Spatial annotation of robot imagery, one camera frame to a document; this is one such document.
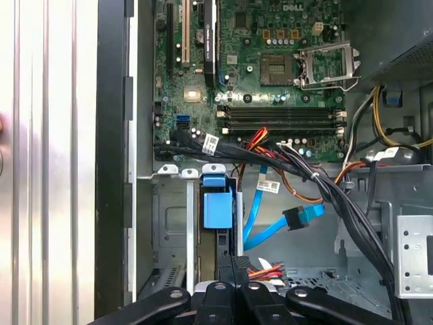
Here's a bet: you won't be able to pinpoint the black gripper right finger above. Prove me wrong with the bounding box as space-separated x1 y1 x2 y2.
233 255 386 325

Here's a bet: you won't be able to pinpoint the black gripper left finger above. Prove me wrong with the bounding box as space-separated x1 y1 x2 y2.
87 253 242 325

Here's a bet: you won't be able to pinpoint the red orange disk power wire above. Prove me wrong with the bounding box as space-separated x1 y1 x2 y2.
248 258 287 289

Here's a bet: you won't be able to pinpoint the hard disk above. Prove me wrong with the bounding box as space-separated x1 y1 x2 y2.
198 163 238 284

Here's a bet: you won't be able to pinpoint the grey metal disk bay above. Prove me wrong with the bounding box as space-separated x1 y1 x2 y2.
137 163 245 299

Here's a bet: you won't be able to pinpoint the black RAM slot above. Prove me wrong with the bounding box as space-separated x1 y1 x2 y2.
221 120 348 129
221 127 348 137
216 105 348 114
216 112 348 122

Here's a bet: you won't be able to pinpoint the black expansion slot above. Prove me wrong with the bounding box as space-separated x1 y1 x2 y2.
166 5 175 79

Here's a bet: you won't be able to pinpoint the white expansion slot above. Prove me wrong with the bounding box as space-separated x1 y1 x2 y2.
181 0 191 66

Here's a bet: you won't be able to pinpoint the grey metal drive cage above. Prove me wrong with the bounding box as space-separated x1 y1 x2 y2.
333 164 433 325

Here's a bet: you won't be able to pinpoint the green motherboard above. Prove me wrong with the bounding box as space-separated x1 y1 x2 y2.
154 0 348 163

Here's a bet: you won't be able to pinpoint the black PC case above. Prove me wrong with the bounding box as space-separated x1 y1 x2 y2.
95 0 433 325

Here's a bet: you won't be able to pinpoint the metal locking lever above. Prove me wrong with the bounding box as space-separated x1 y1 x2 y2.
296 76 361 93

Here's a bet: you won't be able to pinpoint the CPU socket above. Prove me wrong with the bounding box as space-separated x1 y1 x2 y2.
259 53 294 86

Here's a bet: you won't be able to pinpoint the metal socket cover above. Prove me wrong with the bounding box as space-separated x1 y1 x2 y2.
293 40 360 85

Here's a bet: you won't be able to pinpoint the grey power supply unit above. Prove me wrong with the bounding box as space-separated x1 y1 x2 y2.
343 0 433 91

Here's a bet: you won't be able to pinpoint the blue disk data wire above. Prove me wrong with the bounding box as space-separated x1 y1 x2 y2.
242 165 326 252

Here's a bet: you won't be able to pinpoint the orange brown wire bundle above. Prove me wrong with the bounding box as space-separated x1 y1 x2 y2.
235 127 368 205

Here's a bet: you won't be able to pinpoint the black wire bundle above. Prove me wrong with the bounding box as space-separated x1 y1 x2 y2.
154 130 409 325

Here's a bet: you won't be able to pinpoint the grey white wire bundle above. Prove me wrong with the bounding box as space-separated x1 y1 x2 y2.
342 93 377 171

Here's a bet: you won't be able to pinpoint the yellow wires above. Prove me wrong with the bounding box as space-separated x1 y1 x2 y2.
371 85 433 149

